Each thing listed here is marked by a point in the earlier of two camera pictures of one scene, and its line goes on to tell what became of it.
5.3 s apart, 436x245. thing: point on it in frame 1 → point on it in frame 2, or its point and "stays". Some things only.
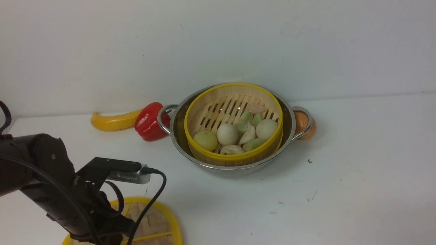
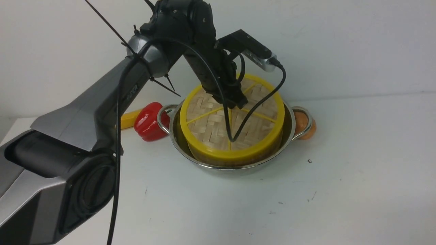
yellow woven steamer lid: (161, 227) → (220, 132)
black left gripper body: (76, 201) → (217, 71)
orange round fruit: (301, 120) stays
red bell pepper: (146, 125) stays
